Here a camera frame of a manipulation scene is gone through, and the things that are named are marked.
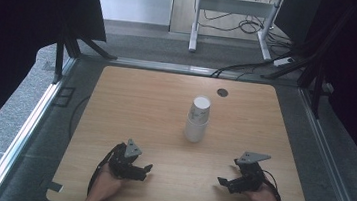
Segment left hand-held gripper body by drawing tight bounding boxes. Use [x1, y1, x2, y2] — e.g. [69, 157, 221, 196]
[106, 136, 151, 183]

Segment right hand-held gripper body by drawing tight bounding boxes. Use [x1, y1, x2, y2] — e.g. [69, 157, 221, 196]
[229, 149, 272, 197]

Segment person's left hand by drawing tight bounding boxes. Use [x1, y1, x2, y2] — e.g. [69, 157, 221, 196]
[88, 162, 127, 201]

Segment round dark table grommet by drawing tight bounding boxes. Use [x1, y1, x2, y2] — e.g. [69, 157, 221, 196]
[216, 88, 230, 99]

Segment white power strip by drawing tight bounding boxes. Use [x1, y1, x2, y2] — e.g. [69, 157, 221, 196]
[272, 54, 296, 69]

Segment black stand legs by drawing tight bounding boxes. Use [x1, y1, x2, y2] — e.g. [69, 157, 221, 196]
[257, 0, 357, 124]

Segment black tripod legs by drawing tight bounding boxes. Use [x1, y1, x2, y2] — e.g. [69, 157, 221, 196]
[50, 28, 121, 92]

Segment white metal stand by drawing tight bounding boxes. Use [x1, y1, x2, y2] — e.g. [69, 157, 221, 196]
[187, 0, 288, 63]

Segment left hand-held gripper black cable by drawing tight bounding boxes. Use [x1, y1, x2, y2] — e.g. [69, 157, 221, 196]
[86, 139, 127, 199]

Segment hand-held gripper black cable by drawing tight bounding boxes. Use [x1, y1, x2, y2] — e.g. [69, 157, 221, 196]
[86, 139, 127, 199]
[256, 168, 287, 201]

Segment right hand-held gripper black cable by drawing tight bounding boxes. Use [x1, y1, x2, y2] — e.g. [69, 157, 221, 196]
[256, 168, 287, 201]

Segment thin black curved cable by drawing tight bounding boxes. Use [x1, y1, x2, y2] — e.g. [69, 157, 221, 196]
[67, 92, 92, 143]

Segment aluminium rail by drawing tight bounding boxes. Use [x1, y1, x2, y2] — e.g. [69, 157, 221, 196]
[0, 49, 78, 201]
[286, 87, 357, 201]
[102, 54, 273, 85]

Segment dark floor outlet frame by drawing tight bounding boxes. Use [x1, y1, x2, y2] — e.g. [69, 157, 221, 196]
[51, 84, 77, 110]

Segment long black floor cable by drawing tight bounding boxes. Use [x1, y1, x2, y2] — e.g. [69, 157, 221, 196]
[210, 52, 293, 87]

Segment tangle of black floor cables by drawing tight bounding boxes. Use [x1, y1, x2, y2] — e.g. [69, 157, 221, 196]
[196, 0, 300, 51]

